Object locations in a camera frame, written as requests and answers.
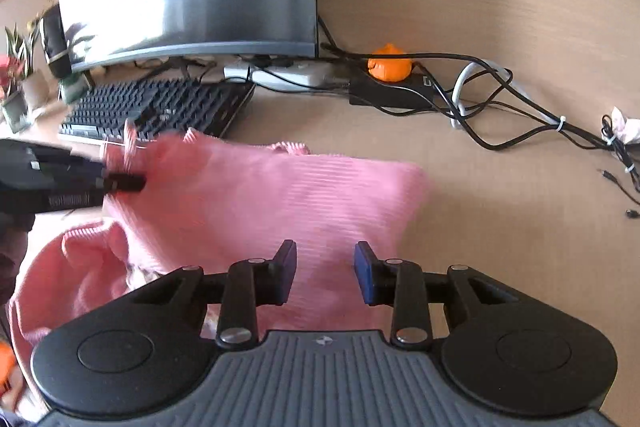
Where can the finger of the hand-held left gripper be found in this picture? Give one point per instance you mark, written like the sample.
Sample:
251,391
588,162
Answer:
125,183

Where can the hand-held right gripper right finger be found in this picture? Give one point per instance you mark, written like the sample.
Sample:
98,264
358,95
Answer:
365,274

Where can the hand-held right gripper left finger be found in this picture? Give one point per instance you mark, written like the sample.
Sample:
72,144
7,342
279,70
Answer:
285,272

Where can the pink ribbed button shirt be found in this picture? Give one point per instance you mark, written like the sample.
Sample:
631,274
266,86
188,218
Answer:
260,207

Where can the red flowering potted plant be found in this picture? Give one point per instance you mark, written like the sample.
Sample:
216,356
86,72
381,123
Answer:
12,107

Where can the black keyboard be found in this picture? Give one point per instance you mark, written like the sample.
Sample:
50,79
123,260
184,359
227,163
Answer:
165,107

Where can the green leafy potted plant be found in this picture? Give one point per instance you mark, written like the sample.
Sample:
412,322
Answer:
32,82

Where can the black speaker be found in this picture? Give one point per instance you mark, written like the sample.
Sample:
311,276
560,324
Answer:
55,42

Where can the white power strip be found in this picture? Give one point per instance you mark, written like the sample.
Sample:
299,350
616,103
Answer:
290,74

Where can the orange toy figure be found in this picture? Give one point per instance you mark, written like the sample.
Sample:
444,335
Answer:
390,64

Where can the crumpled white tissue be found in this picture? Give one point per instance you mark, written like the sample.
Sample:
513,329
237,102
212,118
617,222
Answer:
627,124

